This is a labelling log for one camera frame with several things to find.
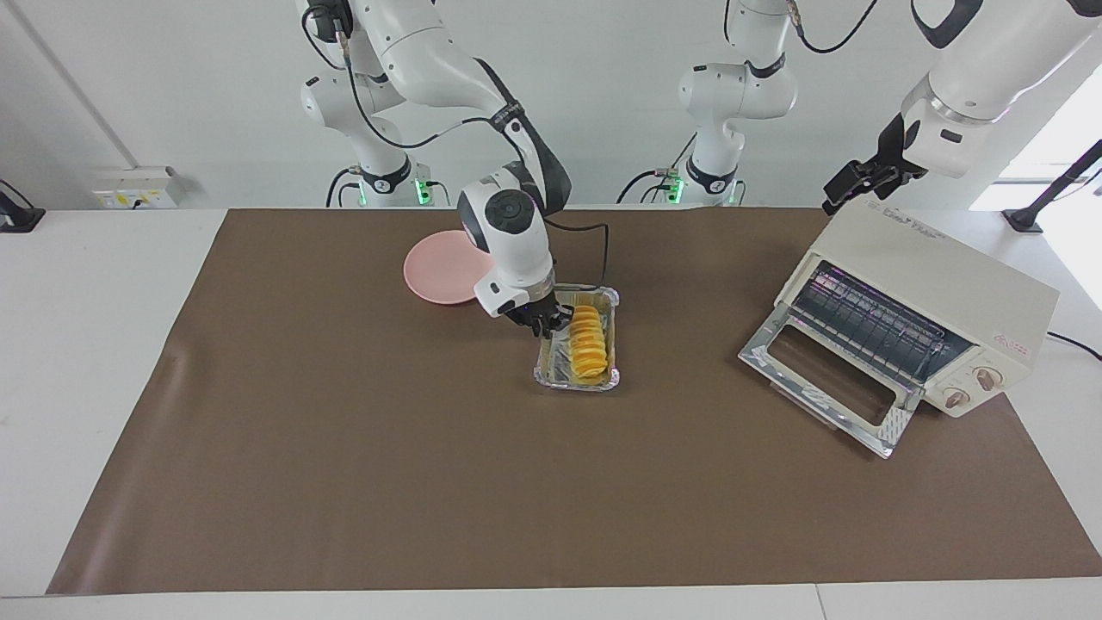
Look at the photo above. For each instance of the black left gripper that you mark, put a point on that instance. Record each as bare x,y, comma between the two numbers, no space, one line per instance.
904,151

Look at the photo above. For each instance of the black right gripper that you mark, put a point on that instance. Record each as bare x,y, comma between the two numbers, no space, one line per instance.
542,314

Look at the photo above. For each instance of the golden ridged bread roll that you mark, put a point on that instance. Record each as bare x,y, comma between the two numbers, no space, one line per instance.
587,344

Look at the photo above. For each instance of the aluminium foil tray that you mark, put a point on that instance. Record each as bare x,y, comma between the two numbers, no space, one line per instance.
551,372

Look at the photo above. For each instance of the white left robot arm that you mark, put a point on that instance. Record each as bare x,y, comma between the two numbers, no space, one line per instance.
990,77

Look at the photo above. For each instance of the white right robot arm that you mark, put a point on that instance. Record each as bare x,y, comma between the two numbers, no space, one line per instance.
508,232

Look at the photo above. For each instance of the cream toaster oven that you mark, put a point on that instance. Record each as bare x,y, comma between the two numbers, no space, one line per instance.
947,263

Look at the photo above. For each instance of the glass oven door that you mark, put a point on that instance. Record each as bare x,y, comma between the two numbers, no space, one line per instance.
766,355

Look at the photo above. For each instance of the large oven knob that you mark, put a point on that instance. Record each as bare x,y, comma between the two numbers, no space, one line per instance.
987,379

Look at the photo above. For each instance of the small oven knob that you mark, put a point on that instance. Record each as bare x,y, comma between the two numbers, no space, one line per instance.
956,399

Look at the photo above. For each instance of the pink round plate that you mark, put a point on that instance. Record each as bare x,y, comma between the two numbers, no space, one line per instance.
435,269

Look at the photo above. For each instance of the brown table mat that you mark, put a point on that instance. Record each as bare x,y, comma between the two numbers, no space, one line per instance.
516,482

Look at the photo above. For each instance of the long black stand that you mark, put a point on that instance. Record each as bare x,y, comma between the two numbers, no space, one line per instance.
1046,198

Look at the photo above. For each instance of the short black stand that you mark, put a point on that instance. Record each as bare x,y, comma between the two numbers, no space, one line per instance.
19,217

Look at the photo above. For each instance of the white wall socket box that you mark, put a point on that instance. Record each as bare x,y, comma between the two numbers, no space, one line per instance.
138,191

